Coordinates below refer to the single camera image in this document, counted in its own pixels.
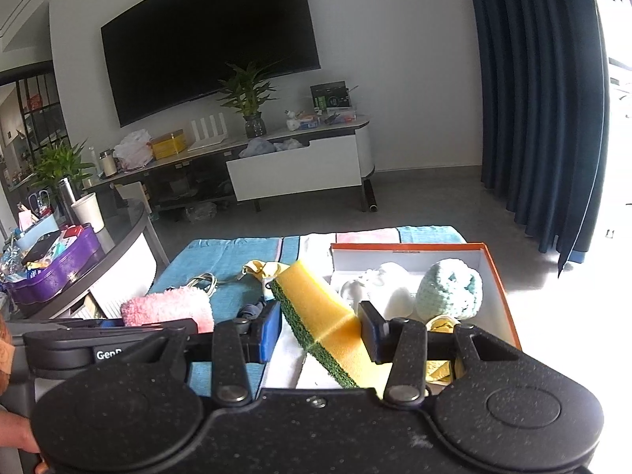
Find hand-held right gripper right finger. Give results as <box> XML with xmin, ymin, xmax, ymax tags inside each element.
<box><xmin>358</xmin><ymin>300</ymin><xmax>520</xmax><ymax>404</ymax></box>

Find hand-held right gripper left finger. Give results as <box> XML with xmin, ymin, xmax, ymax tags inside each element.
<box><xmin>126</xmin><ymin>301</ymin><xmax>283</xmax><ymax>406</ymax></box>

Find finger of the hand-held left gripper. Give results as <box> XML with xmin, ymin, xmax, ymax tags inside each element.
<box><xmin>47</xmin><ymin>318</ymin><xmax>124</xmax><ymax>331</ymax></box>
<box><xmin>121</xmin><ymin>320</ymin><xmax>199</xmax><ymax>345</ymax></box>

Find pink fluffy cloth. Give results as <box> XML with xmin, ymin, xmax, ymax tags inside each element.
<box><xmin>120</xmin><ymin>290</ymin><xmax>214</xmax><ymax>334</ymax></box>

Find dark blue cloth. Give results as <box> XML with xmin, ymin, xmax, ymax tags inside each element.
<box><xmin>237</xmin><ymin>296</ymin><xmax>270</xmax><ymax>319</ymax></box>

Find white face mask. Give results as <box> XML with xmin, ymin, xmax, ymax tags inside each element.
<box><xmin>340</xmin><ymin>261</ymin><xmax>418</xmax><ymax>322</ymax></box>

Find yellow green sponge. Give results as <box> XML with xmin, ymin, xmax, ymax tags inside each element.
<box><xmin>269</xmin><ymin>259</ymin><xmax>391</xmax><ymax>390</ymax></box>

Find plain yellow scrunchie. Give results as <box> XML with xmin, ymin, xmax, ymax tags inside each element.
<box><xmin>242</xmin><ymin>259</ymin><xmax>292</xmax><ymax>290</ymax></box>

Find grey cable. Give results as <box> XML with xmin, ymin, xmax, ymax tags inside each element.
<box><xmin>185</xmin><ymin>271</ymin><xmax>248</xmax><ymax>300</ymax></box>

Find light blue crochet hat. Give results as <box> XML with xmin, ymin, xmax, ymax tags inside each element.
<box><xmin>415</xmin><ymin>260</ymin><xmax>483</xmax><ymax>322</ymax></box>

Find orange white cardboard box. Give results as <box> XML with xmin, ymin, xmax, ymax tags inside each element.
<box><xmin>328</xmin><ymin>242</ymin><xmax>524</xmax><ymax>356</ymax></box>

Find person's left hand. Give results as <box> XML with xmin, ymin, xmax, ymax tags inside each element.
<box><xmin>0</xmin><ymin>402</ymin><xmax>50</xmax><ymax>474</ymax></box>

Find purple tin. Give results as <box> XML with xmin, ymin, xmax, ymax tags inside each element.
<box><xmin>7</xmin><ymin>224</ymin><xmax>107</xmax><ymax>306</ymax></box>

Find white ribbed drawer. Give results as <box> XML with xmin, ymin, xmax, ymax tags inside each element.
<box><xmin>91</xmin><ymin>229</ymin><xmax>159</xmax><ymax>318</ymax></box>

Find blue towel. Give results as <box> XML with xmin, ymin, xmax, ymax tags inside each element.
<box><xmin>148</xmin><ymin>224</ymin><xmax>467</xmax><ymax>396</ymax></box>

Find dark glass coffee table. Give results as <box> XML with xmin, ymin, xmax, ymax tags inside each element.
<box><xmin>0</xmin><ymin>182</ymin><xmax>169</xmax><ymax>337</ymax></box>

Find light blue storage box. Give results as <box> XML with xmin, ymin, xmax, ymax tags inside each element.
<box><xmin>15</xmin><ymin>214</ymin><xmax>60</xmax><ymax>252</ymax></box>

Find white cup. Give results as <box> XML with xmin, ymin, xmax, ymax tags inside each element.
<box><xmin>70</xmin><ymin>192</ymin><xmax>105</xmax><ymax>234</ymax></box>

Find clear plastic bag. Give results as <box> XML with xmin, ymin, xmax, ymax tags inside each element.
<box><xmin>185</xmin><ymin>202</ymin><xmax>218</xmax><ymax>223</ymax></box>

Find metal thermos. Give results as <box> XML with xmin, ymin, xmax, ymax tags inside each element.
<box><xmin>58</xmin><ymin>178</ymin><xmax>82</xmax><ymax>225</ymax></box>

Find scissors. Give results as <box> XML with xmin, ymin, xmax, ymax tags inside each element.
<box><xmin>27</xmin><ymin>190</ymin><xmax>53</xmax><ymax>218</ymax></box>

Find bamboo plant by thermos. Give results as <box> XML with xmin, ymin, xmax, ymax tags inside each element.
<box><xmin>27</xmin><ymin>141</ymin><xmax>97</xmax><ymax>193</ymax></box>

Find white cabinet drawer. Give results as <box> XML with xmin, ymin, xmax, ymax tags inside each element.
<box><xmin>226</xmin><ymin>134</ymin><xmax>362</xmax><ymax>202</ymax></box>

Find white plastic bag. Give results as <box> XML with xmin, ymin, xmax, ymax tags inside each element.
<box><xmin>113</xmin><ymin>129</ymin><xmax>155</xmax><ymax>171</ymax></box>

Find yellow box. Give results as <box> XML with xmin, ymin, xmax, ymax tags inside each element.
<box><xmin>150</xmin><ymin>129</ymin><xmax>187</xmax><ymax>160</ymax></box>

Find blue crumpled cloth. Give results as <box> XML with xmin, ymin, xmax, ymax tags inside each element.
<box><xmin>242</xmin><ymin>138</ymin><xmax>275</xmax><ymax>159</ymax></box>

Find white router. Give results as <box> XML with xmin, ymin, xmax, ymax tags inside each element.
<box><xmin>188</xmin><ymin>115</ymin><xmax>229</xmax><ymax>151</ymax></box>

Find potted plant in dark vase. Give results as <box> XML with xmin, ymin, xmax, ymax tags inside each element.
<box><xmin>217</xmin><ymin>62</ymin><xmax>282</xmax><ymax>139</ymax></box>

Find television stand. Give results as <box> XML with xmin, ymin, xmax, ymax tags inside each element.
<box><xmin>81</xmin><ymin>113</ymin><xmax>378</xmax><ymax>215</ymax></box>

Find black framed glass partition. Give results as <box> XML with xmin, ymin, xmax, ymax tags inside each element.
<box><xmin>0</xmin><ymin>62</ymin><xmax>70</xmax><ymax>193</ymax></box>

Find clear plastic box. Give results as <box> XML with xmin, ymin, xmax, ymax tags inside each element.
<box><xmin>323</xmin><ymin>106</ymin><xmax>357</xmax><ymax>124</ymax></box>

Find green black box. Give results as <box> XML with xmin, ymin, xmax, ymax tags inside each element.
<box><xmin>310</xmin><ymin>80</ymin><xmax>352</xmax><ymax>112</ymax></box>

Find dark blue curtain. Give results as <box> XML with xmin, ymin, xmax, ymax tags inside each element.
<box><xmin>464</xmin><ymin>0</ymin><xmax>610</xmax><ymax>280</ymax></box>

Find black television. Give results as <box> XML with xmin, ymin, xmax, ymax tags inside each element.
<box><xmin>100</xmin><ymin>0</ymin><xmax>322</xmax><ymax>128</ymax></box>

